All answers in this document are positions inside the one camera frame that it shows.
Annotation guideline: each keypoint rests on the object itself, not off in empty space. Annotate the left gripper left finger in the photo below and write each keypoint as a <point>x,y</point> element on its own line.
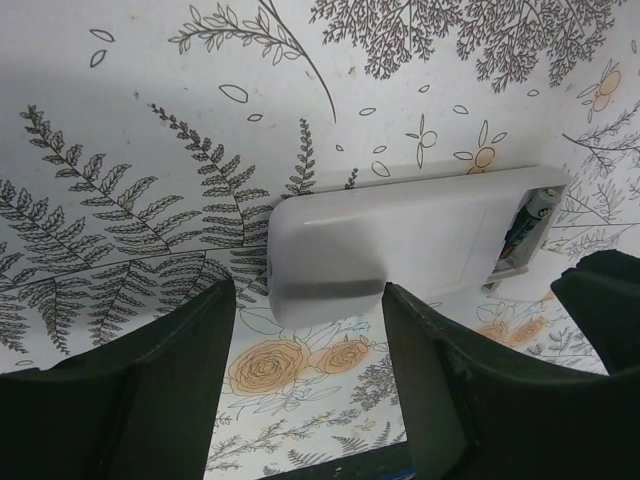
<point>140,407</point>

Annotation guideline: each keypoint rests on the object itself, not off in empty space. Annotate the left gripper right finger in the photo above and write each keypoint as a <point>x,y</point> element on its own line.
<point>476,409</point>

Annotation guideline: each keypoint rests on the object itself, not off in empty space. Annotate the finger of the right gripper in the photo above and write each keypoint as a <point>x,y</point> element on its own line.
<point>601,295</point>

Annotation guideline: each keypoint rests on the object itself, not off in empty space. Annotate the grey white remote control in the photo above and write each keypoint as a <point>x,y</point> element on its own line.
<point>330,255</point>

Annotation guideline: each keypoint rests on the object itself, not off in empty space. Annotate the white battery cover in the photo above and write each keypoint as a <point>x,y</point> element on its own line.
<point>522,288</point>

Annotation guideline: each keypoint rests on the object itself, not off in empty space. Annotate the floral tablecloth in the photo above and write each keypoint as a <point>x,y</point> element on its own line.
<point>144,145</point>

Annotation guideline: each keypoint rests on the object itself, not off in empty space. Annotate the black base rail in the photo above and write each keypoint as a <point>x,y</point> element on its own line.
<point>391,462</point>

